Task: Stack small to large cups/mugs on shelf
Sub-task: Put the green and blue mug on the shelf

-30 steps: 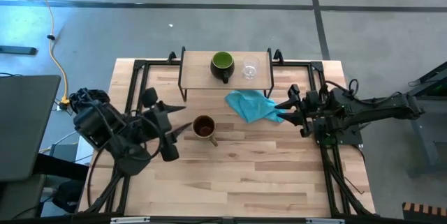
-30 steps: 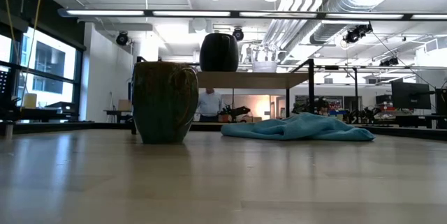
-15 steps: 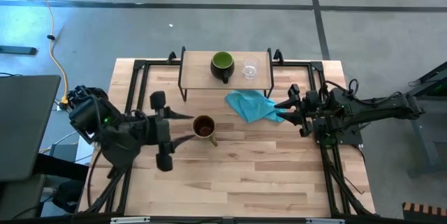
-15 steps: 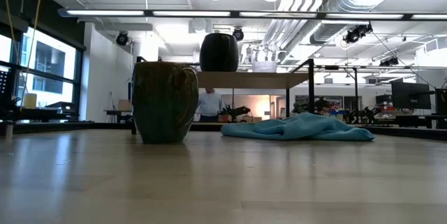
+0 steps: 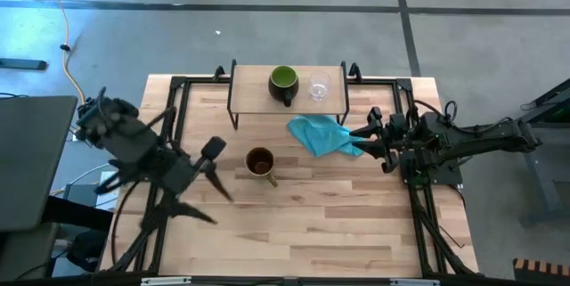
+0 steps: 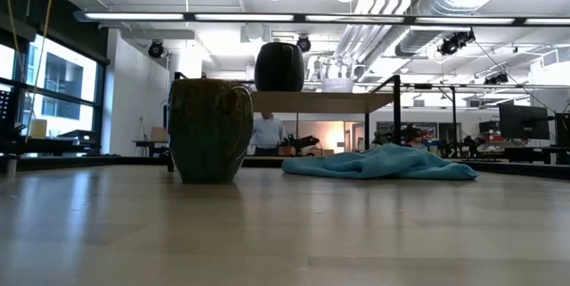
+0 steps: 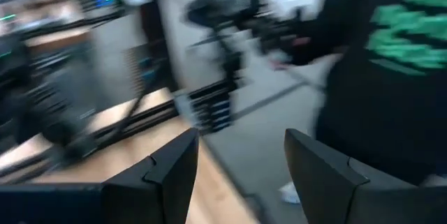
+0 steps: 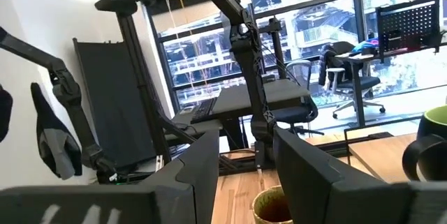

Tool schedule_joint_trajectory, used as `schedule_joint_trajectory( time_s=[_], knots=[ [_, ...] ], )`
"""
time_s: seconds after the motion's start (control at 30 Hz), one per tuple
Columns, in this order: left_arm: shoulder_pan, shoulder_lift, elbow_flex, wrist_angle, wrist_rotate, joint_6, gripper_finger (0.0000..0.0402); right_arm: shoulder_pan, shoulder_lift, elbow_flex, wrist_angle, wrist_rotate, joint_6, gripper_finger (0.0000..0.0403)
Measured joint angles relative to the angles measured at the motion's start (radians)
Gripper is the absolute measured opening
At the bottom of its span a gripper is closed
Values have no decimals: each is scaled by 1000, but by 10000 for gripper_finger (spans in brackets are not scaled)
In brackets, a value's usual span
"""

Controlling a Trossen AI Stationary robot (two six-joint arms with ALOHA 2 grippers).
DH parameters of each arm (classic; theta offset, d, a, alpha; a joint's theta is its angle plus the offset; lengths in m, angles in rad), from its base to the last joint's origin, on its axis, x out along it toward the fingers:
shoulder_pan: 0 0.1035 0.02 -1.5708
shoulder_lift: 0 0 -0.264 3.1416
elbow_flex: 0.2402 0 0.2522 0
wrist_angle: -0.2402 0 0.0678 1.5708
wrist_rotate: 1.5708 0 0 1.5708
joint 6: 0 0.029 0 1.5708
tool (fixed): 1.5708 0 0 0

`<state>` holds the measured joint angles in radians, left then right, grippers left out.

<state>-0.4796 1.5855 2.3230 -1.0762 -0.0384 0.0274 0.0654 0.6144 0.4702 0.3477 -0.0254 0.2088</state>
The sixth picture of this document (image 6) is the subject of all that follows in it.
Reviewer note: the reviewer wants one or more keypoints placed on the cardboard box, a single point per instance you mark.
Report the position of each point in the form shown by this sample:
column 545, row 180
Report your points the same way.
column 158, row 134

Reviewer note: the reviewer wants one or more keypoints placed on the black computer monitor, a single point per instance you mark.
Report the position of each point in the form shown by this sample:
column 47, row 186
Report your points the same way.
column 523, row 121
column 563, row 129

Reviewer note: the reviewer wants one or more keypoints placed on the pale yellow box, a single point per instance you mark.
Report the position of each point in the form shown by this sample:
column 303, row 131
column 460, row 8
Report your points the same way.
column 38, row 128

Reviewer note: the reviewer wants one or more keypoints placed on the black desktop device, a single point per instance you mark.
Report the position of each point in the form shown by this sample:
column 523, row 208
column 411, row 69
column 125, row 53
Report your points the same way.
column 78, row 135

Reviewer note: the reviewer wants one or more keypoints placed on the short white post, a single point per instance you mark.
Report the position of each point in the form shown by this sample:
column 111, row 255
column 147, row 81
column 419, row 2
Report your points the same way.
column 11, row 165

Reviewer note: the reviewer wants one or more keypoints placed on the wooden shelf black metal legs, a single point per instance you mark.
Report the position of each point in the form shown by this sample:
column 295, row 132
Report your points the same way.
column 316, row 102

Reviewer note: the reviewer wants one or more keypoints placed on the small dark side table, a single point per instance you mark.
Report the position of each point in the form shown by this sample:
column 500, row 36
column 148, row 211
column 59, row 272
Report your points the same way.
column 147, row 143

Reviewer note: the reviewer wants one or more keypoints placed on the long black desk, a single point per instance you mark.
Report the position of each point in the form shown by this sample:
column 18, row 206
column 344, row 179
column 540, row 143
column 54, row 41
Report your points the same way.
column 525, row 152

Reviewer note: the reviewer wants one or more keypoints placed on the small black background robot arm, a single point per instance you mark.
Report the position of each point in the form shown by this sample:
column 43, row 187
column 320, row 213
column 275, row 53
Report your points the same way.
column 298, row 141

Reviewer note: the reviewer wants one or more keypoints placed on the long ceiling light bar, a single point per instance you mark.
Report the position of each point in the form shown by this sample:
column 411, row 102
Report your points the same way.
column 133, row 16

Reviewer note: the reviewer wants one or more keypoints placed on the black ceiling spotlight cluster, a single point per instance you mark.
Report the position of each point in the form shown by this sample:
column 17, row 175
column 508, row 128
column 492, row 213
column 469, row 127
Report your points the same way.
column 454, row 43

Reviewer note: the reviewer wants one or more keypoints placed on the large black-framed window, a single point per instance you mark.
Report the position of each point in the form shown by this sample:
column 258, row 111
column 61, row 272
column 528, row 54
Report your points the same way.
column 62, row 81

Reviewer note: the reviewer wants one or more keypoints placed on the turquoise cloth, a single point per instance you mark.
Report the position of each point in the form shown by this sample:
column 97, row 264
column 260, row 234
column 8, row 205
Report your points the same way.
column 378, row 163

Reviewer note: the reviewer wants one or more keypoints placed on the person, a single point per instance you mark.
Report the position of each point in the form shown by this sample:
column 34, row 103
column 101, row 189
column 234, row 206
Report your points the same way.
column 416, row 138
column 267, row 134

